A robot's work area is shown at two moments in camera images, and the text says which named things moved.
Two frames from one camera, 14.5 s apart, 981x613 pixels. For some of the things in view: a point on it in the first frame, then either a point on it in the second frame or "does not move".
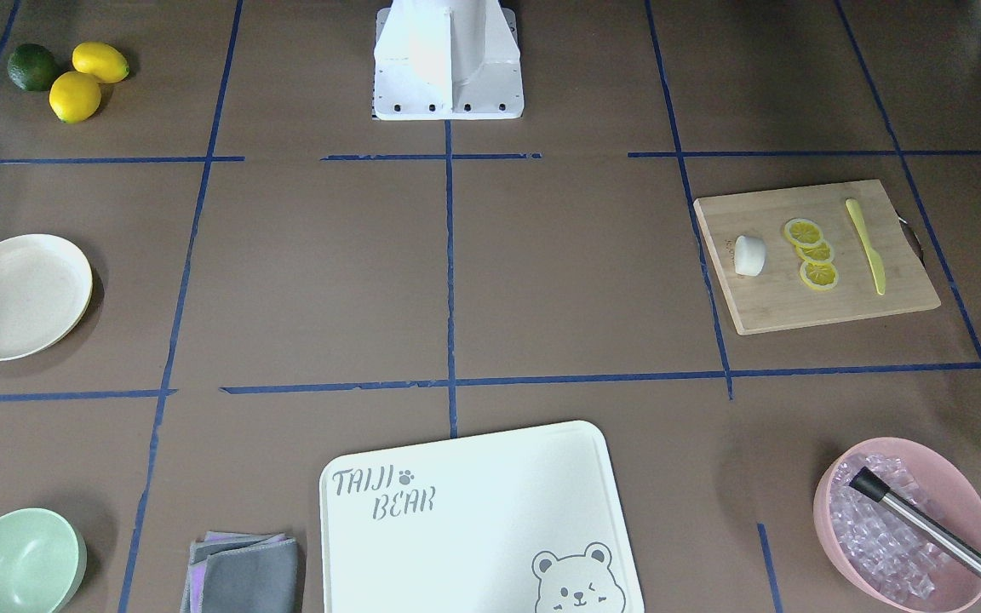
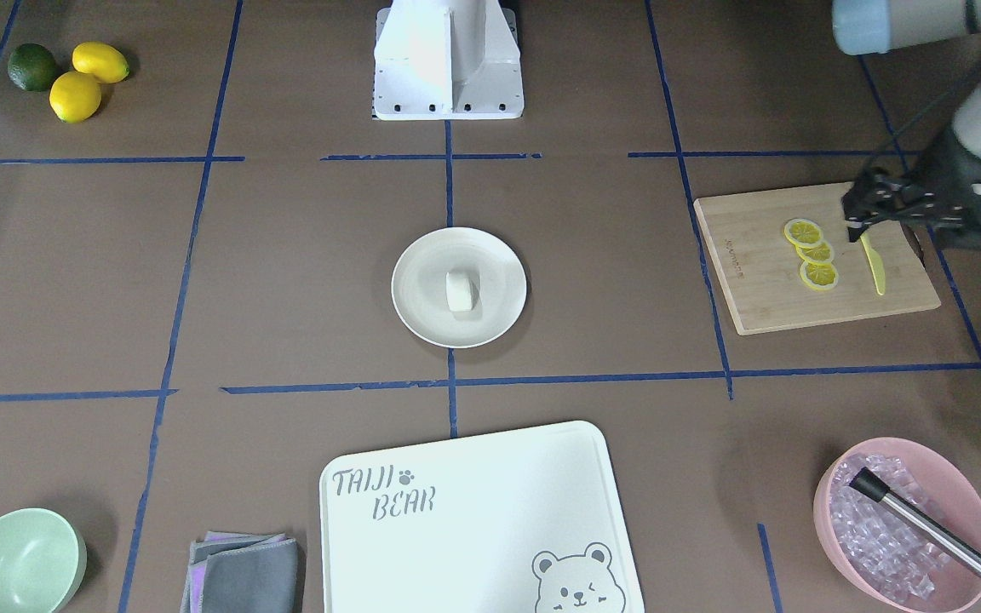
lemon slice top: [804, 232] does not move
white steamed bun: [749, 255] -> [463, 290]
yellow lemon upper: [105, 62] does not move
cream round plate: [17, 297] -> [459, 288]
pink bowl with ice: [882, 556] does not move
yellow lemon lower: [74, 97] does not move
